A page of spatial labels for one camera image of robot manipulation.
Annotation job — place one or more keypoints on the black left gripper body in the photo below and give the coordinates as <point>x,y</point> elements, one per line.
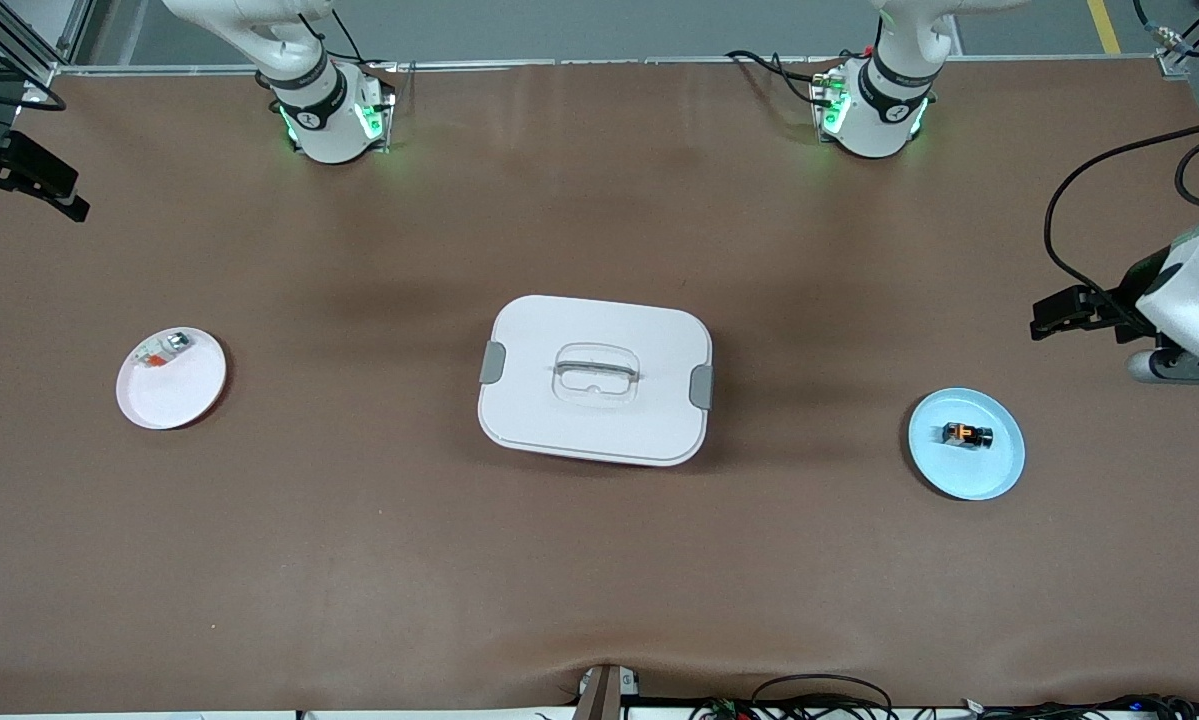
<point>1130,286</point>

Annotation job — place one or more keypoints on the orange black switch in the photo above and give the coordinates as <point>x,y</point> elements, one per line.
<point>967,435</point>

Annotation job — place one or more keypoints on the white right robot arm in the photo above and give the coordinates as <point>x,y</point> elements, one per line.
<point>329,140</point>

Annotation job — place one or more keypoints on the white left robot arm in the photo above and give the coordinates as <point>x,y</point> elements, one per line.
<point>862,132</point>

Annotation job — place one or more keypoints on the white green push button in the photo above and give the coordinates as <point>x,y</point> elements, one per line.
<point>164,350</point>

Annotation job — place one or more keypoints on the light blue round plate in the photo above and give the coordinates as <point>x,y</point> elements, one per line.
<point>959,475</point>

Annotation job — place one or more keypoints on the pink round plate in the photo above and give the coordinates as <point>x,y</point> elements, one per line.
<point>174,400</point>

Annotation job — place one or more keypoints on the grey box latch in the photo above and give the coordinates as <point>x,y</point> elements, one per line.
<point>492,362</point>
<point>701,387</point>

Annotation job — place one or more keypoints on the white lidded storage box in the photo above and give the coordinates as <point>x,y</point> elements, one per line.
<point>529,420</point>

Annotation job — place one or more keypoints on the aluminium frame post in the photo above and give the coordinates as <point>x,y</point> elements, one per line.
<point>1184,55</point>
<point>44,72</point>

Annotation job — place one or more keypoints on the silver table edge rail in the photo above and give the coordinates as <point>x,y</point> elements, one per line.
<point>559,63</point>

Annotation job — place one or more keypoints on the brown table edge bracket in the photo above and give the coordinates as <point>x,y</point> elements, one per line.
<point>604,695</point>

